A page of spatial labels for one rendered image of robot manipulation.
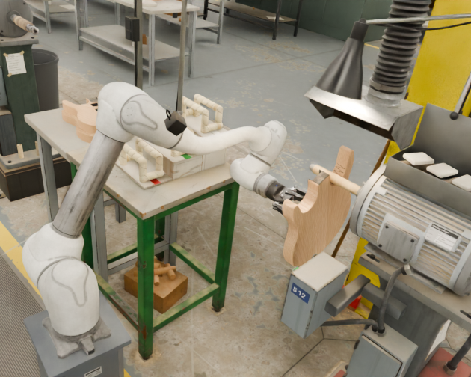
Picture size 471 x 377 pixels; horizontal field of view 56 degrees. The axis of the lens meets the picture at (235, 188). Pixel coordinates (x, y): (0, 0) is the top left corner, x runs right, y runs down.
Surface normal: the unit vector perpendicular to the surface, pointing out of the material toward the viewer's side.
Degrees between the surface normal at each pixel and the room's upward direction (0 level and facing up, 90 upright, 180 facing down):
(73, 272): 5
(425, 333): 90
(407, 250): 90
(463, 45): 90
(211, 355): 0
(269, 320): 0
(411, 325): 90
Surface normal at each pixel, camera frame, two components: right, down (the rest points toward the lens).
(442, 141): -0.70, 0.31
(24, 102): 0.66, 0.45
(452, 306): 0.11, -0.85
